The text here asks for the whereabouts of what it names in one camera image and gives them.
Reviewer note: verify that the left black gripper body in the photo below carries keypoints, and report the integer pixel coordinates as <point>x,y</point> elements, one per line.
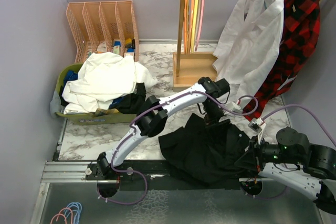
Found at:
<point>212,112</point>

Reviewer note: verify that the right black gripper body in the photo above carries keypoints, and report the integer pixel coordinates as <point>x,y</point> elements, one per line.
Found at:
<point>262,151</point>

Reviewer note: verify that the pink hanger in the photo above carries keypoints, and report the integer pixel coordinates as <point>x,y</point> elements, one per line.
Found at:
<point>200,21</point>
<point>65,215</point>

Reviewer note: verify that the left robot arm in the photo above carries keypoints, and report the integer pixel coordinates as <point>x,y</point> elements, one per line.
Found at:
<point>152,117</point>

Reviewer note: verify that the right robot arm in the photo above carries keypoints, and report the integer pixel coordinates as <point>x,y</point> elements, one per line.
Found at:
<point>296,163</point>

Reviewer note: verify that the white hanging shirt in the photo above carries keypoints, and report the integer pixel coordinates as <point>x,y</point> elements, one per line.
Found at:
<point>249,46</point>

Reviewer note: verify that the yellow hanger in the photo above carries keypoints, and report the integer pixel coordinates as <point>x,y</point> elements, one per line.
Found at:
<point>193,29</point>

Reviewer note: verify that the orange hanger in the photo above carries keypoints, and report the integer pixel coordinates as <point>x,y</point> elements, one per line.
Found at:
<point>187,11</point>

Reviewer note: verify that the white shirt in basket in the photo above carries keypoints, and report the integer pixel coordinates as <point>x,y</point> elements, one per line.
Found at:
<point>101,79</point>

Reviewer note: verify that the red black plaid shirt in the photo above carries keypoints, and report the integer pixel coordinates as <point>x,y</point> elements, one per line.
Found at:
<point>302,22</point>

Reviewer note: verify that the blue hanger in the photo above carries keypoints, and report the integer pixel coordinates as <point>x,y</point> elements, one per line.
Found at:
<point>76,209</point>

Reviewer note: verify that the pink hanger on floor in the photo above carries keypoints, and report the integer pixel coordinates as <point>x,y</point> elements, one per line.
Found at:
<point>65,215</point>

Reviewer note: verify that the wooden clothes rack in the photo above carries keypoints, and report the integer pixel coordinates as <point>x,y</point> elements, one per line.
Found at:
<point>189,67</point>

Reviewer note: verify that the green laundry basket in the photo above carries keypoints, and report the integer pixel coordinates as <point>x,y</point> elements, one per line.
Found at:
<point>56,105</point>

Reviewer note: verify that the pink mesh file organizer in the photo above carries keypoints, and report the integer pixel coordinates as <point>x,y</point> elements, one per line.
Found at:
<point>94,23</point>

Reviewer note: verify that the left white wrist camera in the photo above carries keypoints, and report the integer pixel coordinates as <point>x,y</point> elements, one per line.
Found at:
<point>234,108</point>

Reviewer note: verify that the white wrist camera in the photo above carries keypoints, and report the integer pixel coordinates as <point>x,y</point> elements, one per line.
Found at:
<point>257,125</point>
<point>234,108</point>

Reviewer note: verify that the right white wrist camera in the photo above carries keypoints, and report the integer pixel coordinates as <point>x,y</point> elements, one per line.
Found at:
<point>257,125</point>

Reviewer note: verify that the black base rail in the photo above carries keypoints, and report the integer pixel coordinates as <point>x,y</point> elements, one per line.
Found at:
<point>160,175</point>

